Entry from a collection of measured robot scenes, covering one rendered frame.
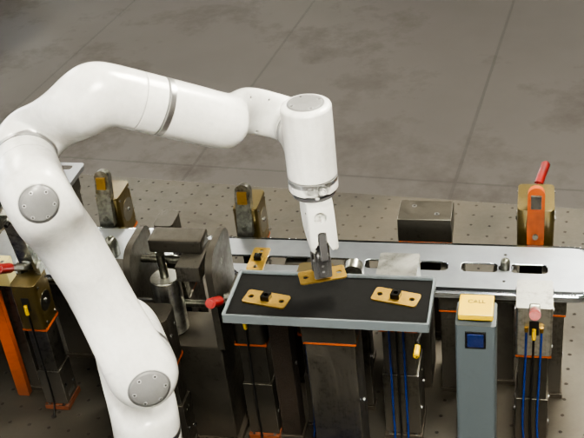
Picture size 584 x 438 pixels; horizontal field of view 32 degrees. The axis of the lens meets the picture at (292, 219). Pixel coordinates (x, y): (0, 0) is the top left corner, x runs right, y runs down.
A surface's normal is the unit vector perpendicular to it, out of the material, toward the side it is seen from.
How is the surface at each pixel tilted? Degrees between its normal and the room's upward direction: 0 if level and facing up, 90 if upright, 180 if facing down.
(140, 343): 58
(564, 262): 0
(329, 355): 90
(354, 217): 0
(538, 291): 0
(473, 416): 90
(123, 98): 73
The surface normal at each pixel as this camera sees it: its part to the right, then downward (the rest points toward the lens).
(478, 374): -0.20, 0.55
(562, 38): -0.10, -0.84
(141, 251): 0.97, 0.03
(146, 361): 0.32, -0.01
